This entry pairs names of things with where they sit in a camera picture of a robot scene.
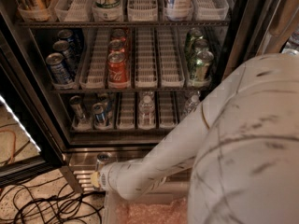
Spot green can middle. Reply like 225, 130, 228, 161
191, 38, 209, 60

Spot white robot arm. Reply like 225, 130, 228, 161
93, 53, 299, 224

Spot red coca cola can front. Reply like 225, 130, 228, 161
107, 52, 127, 83

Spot red coca cola can rear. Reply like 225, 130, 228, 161
111, 29, 127, 42

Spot blue pepsi can front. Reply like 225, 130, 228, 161
46, 52, 74, 85

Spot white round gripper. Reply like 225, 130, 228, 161
91, 162, 124, 192

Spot blue redbull can front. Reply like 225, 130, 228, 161
93, 103, 108, 127

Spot closed right fridge door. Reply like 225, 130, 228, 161
218, 0, 299, 79

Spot clear water bottle centre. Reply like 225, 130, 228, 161
138, 95, 155, 128

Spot blue redbull can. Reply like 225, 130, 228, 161
98, 92, 113, 118
93, 103, 108, 127

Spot blue pepsi can rear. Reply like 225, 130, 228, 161
58, 29, 82, 53

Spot red coca cola can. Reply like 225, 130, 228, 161
111, 29, 127, 42
107, 52, 127, 83
108, 39, 125, 53

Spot stainless fridge base grille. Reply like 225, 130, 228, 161
59, 148, 194, 194

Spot clear water bottle right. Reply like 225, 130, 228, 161
183, 94, 199, 117

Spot clear water bottle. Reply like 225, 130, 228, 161
183, 94, 199, 117
138, 95, 155, 128

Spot red coca cola can middle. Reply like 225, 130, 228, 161
108, 39, 125, 53

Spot blue redbull can rear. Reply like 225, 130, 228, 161
98, 92, 113, 118

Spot blue pepsi can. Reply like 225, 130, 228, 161
46, 52, 74, 85
58, 29, 82, 53
52, 40, 78, 74

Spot orange cable on floor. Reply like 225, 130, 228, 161
0, 128, 17, 167

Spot clear bin pink bubble wrap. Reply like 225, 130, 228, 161
103, 182, 189, 224

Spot black cables on floor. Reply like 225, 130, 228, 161
0, 175, 104, 224

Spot open fridge glass door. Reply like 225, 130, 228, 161
0, 17, 63, 188

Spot blue pepsi can middle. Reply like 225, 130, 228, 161
52, 40, 78, 74

